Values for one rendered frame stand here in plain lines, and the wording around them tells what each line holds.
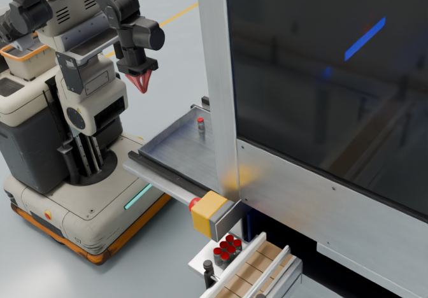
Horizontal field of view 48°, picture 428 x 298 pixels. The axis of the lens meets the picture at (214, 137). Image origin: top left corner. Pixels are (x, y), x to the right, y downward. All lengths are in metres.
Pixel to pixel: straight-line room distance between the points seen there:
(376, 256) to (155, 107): 2.42
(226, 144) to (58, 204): 1.41
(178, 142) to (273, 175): 0.58
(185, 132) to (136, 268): 0.95
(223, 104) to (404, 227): 0.39
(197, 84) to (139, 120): 0.51
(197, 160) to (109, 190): 0.92
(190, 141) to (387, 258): 0.75
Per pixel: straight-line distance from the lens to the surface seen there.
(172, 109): 3.16
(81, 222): 2.18
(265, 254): 1.12
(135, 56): 1.28
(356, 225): 0.93
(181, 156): 1.44
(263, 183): 1.01
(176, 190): 1.34
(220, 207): 1.08
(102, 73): 1.94
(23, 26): 1.57
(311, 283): 1.16
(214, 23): 0.86
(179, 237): 2.38
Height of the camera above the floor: 1.83
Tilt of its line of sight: 39 degrees down
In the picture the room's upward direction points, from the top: 6 degrees counter-clockwise
